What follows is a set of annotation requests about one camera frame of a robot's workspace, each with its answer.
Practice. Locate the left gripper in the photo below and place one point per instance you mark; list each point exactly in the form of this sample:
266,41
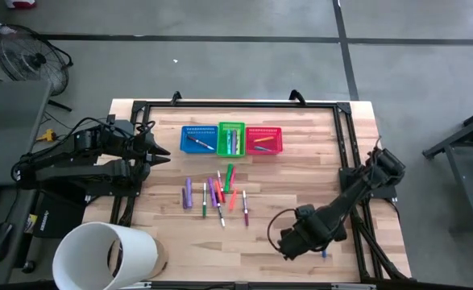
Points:
135,157

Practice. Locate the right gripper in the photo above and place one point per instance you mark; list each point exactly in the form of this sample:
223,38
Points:
312,233

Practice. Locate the lavender highlighter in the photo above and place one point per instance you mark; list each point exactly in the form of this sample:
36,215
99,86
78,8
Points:
188,192

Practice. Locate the purple thin marker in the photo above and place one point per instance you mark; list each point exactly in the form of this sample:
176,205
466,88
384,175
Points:
245,209

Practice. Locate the green thin marker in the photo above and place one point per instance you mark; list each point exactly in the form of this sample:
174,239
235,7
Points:
204,201

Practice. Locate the purple highlighter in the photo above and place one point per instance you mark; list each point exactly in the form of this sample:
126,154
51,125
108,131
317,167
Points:
212,192

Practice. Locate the orange highlighter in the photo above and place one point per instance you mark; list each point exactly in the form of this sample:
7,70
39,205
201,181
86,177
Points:
233,200
217,188

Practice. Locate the thin marker with white end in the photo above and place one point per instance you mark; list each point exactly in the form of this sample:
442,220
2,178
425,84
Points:
221,215

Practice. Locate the green highlighter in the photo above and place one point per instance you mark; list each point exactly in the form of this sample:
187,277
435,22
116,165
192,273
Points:
229,177

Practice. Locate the periwinkle highlighter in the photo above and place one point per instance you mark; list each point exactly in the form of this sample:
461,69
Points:
233,143

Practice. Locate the pink highlighter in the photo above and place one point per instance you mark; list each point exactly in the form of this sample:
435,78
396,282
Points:
233,179

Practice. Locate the yellow-green highlighter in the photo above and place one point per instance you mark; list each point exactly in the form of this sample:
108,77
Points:
238,144

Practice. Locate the orange yellow marker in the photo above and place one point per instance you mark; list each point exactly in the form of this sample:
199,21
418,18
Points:
263,139

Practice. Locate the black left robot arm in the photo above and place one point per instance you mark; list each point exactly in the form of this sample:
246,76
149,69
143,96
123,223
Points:
71,145

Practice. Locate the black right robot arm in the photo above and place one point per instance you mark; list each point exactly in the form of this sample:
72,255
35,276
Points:
357,189

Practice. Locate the small black square pad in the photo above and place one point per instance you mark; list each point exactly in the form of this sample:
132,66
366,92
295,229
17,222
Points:
110,118

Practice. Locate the blue plastic basket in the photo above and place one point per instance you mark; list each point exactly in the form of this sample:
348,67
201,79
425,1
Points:
204,131

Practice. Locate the green plastic basket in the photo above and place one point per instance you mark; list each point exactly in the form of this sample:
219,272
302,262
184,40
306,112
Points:
231,126

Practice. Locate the wooden round disc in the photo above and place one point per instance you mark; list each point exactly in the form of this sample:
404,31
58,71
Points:
163,258

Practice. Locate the yellow plug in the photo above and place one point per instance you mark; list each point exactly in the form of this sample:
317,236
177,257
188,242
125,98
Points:
48,135

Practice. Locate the black control box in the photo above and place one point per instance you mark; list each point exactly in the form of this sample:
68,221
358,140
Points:
59,219

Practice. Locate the white cylinder tube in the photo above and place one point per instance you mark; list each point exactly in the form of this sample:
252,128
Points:
83,249

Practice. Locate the red plastic basket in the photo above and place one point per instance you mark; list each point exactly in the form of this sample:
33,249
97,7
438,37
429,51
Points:
274,133

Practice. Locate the yellow sticker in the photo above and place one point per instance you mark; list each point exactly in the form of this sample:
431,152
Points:
30,223

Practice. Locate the grey monitor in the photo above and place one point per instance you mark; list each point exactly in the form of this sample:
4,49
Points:
10,129

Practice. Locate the black floor fan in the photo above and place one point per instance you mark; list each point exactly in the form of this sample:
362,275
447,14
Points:
30,60

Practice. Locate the small black knob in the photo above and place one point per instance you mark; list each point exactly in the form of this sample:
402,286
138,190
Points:
28,266

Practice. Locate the grey desk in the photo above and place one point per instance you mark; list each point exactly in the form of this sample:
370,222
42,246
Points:
10,274

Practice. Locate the black metal stand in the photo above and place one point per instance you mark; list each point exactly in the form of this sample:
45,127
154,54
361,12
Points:
457,139

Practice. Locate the person's shoe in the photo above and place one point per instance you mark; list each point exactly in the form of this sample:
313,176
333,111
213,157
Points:
20,4

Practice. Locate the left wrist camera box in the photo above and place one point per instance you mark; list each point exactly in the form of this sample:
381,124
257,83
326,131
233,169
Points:
121,129

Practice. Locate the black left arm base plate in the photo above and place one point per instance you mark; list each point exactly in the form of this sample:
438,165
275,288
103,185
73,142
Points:
115,191

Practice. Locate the black hook bracket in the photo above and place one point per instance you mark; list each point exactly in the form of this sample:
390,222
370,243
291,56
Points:
175,96
301,98

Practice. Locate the black aluminium table frame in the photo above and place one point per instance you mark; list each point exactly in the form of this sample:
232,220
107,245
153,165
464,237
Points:
240,105

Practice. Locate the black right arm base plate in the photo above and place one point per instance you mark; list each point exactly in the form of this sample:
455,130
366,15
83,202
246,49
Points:
383,192

